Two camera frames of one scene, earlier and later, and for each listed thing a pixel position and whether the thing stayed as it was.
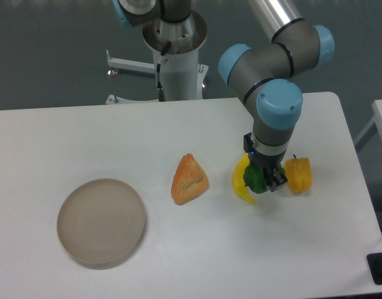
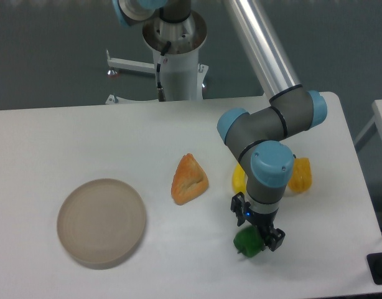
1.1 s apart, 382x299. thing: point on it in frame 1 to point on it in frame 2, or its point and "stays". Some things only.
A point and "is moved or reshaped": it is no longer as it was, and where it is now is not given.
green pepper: [254, 178] is moved or reshaped
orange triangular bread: [189, 180] stays
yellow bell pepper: [299, 174] stays
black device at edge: [379, 266] stays
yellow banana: [238, 179] stays
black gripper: [267, 162] to [264, 222]
